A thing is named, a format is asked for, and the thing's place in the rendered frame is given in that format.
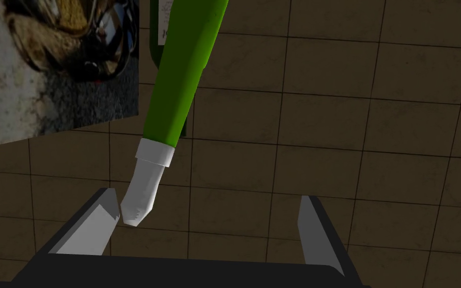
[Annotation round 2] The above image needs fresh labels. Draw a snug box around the dark green labelled bottle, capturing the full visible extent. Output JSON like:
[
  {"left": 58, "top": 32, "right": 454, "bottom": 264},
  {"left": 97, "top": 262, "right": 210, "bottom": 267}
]
[{"left": 149, "top": 0, "right": 187, "bottom": 139}]

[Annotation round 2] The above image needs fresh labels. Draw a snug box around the green bottle with white nozzle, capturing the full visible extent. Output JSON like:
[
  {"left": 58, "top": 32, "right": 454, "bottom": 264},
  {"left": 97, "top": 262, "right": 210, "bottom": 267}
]
[{"left": 120, "top": 0, "right": 230, "bottom": 228}]

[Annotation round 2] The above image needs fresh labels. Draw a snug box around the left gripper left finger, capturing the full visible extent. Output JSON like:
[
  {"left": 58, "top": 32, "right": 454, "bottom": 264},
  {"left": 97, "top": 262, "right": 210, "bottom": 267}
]
[{"left": 47, "top": 187, "right": 120, "bottom": 256}]

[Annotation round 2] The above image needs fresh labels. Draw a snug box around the shiny gold and black object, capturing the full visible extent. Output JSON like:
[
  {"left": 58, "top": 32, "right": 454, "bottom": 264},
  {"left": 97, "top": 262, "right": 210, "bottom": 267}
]
[{"left": 2, "top": 0, "right": 140, "bottom": 83}]

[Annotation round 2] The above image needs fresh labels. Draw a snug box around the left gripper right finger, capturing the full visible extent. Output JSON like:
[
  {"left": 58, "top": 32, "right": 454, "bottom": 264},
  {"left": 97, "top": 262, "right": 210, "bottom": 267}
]
[{"left": 296, "top": 195, "right": 356, "bottom": 277}]

